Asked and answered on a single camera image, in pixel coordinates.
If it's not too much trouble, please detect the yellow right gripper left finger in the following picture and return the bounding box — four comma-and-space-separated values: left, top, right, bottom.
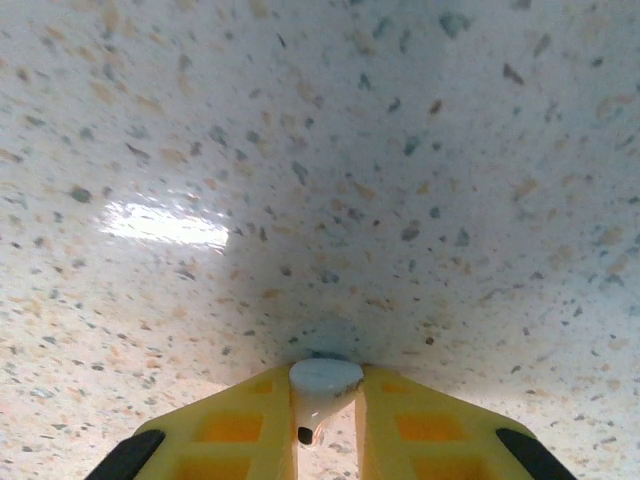
92, 364, 297, 480

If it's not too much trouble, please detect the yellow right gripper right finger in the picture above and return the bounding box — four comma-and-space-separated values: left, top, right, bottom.
356, 364, 577, 480

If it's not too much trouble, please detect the white wireless earbud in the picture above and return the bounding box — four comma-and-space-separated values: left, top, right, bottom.
288, 358, 365, 450

